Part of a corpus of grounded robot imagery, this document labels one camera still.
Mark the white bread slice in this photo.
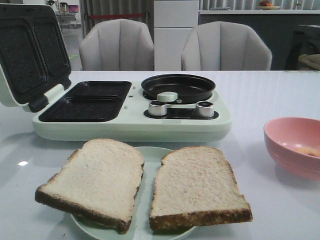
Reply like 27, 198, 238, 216
35, 138, 145, 234
149, 146, 253, 232

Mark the pink plastic bowl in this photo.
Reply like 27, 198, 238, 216
264, 117, 320, 180

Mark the mint green breakfast maker lid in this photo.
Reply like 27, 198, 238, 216
0, 4, 71, 113

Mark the mint green breakfast maker base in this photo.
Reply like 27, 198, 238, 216
32, 81, 232, 142

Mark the left silver control knob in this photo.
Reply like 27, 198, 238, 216
147, 100, 167, 117

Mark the silver control knob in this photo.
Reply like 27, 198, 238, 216
195, 101, 215, 118
147, 100, 167, 117

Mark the black round frying pan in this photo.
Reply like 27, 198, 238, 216
141, 73, 216, 104

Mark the right silver control knob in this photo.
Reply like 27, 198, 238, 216
195, 101, 215, 118

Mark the left grey upholstered chair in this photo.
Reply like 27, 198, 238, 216
79, 19, 155, 71

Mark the grey upholstered chair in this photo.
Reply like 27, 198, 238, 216
79, 19, 155, 71
181, 21, 273, 71

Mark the right grey upholstered chair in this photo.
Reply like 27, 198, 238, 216
181, 21, 273, 71

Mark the white refrigerator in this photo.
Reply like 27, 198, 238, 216
153, 0, 199, 71

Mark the red barrier belt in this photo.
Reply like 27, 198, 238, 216
87, 12, 147, 20

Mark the mint green round plate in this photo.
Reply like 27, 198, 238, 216
71, 146, 196, 240

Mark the background metal cart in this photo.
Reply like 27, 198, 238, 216
45, 0, 79, 29

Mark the grey kitchen counter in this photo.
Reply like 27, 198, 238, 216
198, 9, 320, 70

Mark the fruit plate on counter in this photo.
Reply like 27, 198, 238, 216
257, 0, 281, 10

